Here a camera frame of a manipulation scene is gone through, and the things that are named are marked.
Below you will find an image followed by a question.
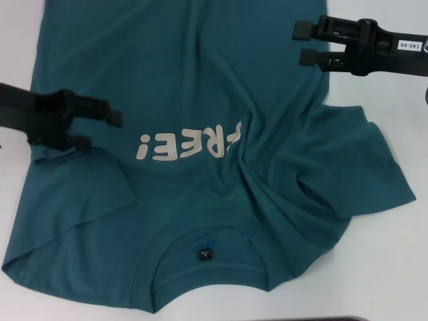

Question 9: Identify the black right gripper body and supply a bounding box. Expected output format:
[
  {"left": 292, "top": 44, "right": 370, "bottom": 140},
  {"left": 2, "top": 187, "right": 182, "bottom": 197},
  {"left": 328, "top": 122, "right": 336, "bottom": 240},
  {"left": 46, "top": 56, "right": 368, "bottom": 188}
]
[{"left": 347, "top": 19, "right": 428, "bottom": 78}]

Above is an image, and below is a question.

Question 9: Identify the teal blue printed t-shirt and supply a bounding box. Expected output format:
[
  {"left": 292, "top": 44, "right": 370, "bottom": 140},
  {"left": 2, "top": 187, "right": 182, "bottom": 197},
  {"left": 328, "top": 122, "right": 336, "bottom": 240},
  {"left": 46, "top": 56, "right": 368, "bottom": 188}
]
[{"left": 0, "top": 0, "right": 417, "bottom": 298}]

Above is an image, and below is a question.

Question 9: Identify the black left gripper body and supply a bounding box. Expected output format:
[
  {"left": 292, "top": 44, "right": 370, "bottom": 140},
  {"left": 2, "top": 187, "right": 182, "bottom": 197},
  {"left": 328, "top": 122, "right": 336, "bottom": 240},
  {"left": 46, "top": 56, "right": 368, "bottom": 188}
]
[{"left": 0, "top": 82, "right": 74, "bottom": 148}]

